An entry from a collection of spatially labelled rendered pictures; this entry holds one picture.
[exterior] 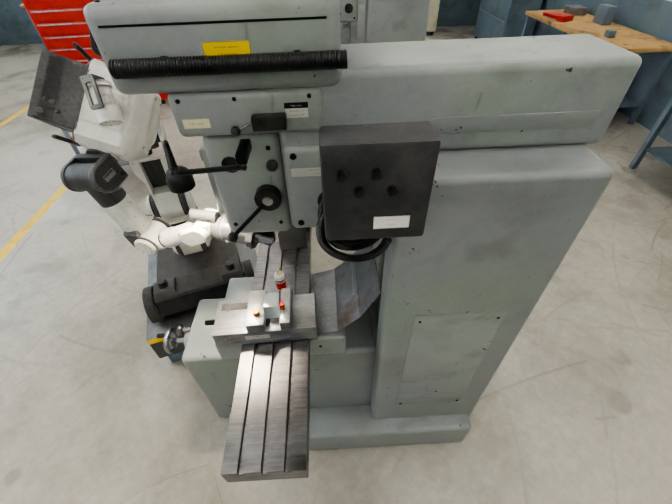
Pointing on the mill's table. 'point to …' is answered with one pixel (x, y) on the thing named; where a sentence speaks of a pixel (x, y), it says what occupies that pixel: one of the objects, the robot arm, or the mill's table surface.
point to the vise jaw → (252, 313)
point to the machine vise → (299, 328)
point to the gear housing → (262, 100)
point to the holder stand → (292, 238)
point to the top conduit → (227, 64)
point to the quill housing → (249, 180)
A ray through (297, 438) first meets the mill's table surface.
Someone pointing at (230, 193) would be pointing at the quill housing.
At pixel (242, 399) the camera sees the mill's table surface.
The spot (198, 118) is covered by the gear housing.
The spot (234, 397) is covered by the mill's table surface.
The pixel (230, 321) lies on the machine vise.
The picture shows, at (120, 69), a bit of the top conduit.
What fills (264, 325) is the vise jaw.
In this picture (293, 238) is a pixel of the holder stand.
